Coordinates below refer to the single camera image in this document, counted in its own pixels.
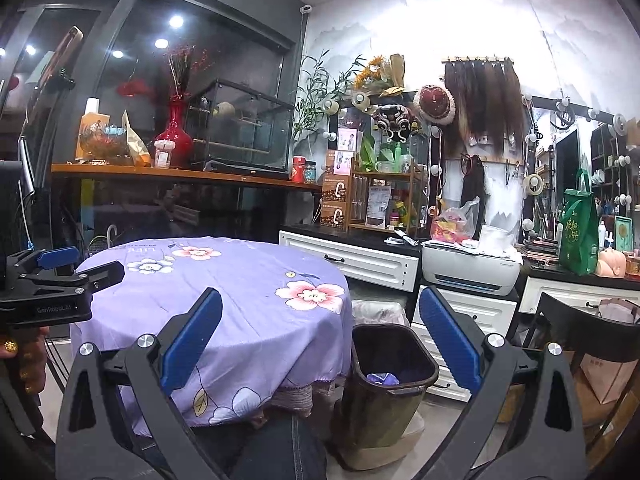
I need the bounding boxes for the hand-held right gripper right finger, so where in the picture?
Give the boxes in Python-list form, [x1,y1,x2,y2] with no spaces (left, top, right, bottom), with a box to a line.
[419,285,586,480]

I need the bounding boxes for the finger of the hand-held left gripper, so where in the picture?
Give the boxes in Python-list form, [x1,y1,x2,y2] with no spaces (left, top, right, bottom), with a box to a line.
[5,247,81,277]
[17,260,126,297]

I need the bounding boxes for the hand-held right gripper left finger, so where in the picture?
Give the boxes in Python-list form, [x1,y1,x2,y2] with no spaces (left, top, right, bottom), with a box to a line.
[56,287,226,480]

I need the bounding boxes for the brown plastic waste bin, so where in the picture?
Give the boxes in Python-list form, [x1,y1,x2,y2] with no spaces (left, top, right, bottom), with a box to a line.
[332,323,441,466]

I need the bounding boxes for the person's left hand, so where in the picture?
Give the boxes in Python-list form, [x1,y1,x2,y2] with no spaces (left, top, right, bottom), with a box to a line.
[0,325,51,401]

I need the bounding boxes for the purple floral tablecloth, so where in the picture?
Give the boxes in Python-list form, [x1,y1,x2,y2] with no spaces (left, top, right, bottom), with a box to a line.
[70,236,352,433]

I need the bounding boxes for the white drawer cabinet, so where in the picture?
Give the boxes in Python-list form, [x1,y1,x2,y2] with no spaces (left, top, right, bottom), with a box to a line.
[410,287,518,403]

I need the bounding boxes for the white printer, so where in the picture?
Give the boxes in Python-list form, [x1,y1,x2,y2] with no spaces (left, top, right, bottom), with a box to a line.
[421,240,523,297]

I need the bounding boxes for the clear plastic bag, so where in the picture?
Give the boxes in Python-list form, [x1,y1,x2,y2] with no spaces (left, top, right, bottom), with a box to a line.
[350,299,411,328]

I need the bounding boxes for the white tissue pack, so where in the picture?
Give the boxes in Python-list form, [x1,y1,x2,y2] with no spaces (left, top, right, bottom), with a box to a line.
[478,225,518,256]

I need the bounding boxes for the pink plastic bag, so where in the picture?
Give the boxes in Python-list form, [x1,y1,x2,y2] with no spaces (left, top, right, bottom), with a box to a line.
[430,197,481,243]

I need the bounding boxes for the white vanity drawer unit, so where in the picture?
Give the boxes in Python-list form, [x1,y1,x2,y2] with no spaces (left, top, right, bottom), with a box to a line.
[278,230,421,293]

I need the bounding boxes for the white desk drawer front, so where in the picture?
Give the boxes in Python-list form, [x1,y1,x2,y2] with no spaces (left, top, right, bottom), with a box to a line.
[517,275,640,316]

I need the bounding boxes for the glass bowl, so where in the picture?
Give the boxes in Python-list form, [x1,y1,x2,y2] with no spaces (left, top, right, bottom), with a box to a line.
[80,122,128,161]

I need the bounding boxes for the wooden counter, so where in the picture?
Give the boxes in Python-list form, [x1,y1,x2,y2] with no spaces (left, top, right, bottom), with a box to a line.
[50,162,323,193]

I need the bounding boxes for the yellow snack bag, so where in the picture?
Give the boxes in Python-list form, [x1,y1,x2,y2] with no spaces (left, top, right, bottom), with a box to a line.
[121,110,152,167]

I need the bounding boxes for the clear plastic jar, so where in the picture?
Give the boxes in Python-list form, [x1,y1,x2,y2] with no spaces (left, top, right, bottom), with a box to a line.
[154,140,177,168]

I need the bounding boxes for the black chair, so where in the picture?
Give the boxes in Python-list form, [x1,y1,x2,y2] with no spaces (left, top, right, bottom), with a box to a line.
[530,291,640,461]

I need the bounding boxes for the person's denim-clad leg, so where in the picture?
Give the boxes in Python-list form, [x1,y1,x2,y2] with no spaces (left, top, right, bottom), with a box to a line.
[190,412,328,480]

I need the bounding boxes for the wooden desktop rack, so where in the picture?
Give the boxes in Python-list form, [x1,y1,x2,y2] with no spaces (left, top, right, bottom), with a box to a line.
[347,162,431,240]

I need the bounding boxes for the dark ponytail hairpiece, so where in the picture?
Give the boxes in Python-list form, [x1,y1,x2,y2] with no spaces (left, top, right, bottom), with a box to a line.
[460,155,487,226]

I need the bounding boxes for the red vase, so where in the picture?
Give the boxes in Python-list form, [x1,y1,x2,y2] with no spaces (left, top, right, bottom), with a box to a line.
[154,95,195,168]

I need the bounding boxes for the brown paper bag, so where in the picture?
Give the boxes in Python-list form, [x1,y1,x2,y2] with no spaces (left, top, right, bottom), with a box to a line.
[580,350,638,406]

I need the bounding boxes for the green gift bag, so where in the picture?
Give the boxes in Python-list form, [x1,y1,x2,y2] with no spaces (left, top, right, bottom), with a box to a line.
[557,169,601,277]

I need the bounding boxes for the brown coffee box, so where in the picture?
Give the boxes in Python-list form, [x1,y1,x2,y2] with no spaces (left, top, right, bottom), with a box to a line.
[321,176,353,205]
[320,201,352,233]

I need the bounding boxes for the pink paper bag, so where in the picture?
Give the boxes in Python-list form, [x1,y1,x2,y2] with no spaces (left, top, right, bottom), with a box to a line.
[595,297,640,325]

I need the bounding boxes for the teal framed picture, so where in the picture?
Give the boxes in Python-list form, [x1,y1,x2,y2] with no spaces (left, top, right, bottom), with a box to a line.
[614,216,633,253]

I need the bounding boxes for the glass terrarium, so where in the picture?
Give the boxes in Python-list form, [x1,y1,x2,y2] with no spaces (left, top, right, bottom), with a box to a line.
[186,78,296,173]

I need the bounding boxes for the phone on holder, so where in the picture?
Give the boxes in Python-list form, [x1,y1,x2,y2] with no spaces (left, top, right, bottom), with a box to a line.
[44,26,84,81]

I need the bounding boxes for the vanity mirror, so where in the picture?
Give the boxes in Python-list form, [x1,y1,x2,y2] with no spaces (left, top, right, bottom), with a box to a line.
[552,127,581,211]

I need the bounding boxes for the red dried branches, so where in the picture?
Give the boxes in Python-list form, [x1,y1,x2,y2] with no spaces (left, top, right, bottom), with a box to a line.
[165,45,211,98]

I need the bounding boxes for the ornate black headdress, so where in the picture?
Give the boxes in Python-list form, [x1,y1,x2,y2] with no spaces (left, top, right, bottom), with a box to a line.
[371,104,423,143]

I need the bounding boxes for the red round hat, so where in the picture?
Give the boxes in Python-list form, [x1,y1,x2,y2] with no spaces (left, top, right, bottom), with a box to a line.
[414,85,457,126]

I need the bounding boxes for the brown hair extensions rack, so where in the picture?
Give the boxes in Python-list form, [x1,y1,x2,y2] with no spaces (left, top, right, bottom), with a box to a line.
[442,57,525,158]

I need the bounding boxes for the green bamboo plant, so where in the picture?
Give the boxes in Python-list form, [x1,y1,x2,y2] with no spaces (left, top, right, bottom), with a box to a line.
[292,50,368,143]

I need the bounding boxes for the sunflower bouquet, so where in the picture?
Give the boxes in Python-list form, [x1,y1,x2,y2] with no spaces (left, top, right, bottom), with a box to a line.
[352,53,407,98]

